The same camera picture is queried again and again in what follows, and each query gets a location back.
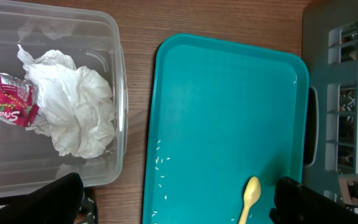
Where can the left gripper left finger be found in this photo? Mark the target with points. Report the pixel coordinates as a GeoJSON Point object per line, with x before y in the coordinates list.
{"type": "Point", "coordinates": [57, 202]}

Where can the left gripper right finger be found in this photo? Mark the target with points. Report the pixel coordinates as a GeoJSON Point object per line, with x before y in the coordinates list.
{"type": "Point", "coordinates": [297, 204]}

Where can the yellow plastic spoon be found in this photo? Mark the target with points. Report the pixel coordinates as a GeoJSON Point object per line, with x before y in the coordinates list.
{"type": "Point", "coordinates": [251, 195]}

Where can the white napkin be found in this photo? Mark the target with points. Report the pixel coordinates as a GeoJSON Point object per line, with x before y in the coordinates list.
{"type": "Point", "coordinates": [75, 104]}

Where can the red foil wrapper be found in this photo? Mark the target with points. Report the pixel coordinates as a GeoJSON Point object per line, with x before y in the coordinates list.
{"type": "Point", "coordinates": [18, 100]}

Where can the grey dishwasher rack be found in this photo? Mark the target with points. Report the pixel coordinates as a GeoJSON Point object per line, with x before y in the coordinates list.
{"type": "Point", "coordinates": [330, 51]}

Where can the clear plastic bin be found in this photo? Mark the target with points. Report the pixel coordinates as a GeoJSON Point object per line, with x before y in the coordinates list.
{"type": "Point", "coordinates": [28, 160]}

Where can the teal plastic tray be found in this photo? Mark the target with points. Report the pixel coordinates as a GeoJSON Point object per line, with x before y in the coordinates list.
{"type": "Point", "coordinates": [221, 113]}

